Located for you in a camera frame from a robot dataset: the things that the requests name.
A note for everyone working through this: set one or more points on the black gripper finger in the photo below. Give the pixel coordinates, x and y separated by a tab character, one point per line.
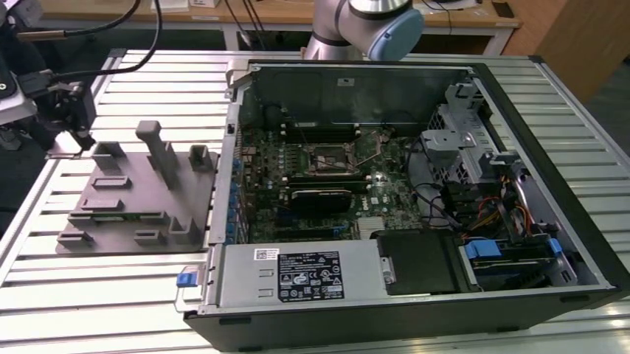
83	118

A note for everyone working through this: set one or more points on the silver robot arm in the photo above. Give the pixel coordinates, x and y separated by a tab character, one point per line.
354	22

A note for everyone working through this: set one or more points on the CPU socket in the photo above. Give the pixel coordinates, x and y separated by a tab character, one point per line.
330	156

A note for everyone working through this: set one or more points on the grey parts rack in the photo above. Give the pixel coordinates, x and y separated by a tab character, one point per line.
147	206

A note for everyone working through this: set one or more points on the wooden desk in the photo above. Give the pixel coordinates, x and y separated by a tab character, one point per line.
98	14

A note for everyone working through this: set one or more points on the green RAM stick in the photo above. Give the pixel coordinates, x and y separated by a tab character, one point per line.
128	218

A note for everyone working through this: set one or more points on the white paper box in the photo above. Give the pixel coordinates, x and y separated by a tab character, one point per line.
175	5

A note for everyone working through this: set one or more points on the small white box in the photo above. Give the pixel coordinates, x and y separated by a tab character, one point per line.
204	3

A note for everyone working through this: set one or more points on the black RAM slot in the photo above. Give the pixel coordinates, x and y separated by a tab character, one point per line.
325	181
319	140
319	135
325	177
362	189
319	130
325	186
319	125

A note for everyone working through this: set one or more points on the blue case latch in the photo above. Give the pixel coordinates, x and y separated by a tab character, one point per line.
184	279

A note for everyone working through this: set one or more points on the silver power supply unit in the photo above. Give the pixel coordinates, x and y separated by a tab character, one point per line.
236	273

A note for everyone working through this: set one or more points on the black expansion slot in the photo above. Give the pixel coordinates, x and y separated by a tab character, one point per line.
301	233

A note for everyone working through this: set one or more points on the blue board connector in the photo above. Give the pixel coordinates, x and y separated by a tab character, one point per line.
339	231

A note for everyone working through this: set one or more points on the green motherboard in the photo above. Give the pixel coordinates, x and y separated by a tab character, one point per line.
394	177

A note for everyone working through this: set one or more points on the silver chipset heat sink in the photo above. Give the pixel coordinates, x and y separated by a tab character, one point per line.
373	225

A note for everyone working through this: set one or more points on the metal drive cage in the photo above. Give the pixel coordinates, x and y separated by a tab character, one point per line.
447	144

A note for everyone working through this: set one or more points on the black plastic shroud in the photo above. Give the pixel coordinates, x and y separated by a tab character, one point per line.
418	262

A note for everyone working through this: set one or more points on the black PC case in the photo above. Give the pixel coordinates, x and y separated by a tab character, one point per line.
394	324

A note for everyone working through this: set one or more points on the hard disk in blue carrier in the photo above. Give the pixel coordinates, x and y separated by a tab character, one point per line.
482	249

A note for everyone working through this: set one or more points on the flat black device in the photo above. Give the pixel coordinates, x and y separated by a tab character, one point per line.
503	9

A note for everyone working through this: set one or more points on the blue plastic tab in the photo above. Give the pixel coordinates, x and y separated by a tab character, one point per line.
555	246

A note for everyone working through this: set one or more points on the wooden cabinet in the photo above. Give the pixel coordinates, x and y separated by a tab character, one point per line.
581	37

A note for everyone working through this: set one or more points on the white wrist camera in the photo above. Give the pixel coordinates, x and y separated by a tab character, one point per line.
18	110

